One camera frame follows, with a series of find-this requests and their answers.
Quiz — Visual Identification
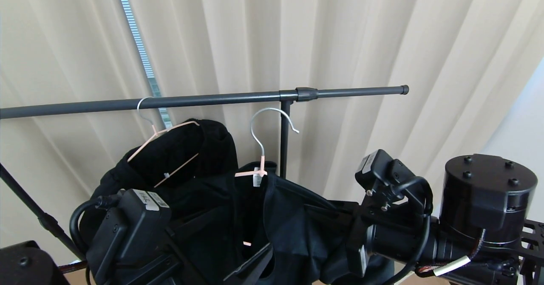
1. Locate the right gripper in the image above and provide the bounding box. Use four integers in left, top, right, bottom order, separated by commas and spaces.
345, 203, 438, 278

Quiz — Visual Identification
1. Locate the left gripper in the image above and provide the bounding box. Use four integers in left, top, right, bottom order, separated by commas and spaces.
111, 223, 274, 285

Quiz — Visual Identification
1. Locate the black garment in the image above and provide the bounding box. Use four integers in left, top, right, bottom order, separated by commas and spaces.
79, 119, 239, 251
168, 161, 396, 285

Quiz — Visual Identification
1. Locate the pink clothes hanger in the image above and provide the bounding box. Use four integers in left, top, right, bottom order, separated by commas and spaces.
127, 97, 201, 189
235, 107, 300, 247

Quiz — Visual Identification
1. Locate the black clothes rack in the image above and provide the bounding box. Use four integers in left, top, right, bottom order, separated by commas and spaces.
0, 85, 410, 262

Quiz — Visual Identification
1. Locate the beige curtain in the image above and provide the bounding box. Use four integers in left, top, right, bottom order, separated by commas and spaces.
0, 0, 544, 273

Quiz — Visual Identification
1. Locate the black cable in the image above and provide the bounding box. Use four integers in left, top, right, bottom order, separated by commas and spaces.
385, 177, 434, 285
69, 194, 124, 285

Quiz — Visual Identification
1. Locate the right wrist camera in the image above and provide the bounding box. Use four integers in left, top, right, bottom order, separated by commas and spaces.
355, 149, 434, 217

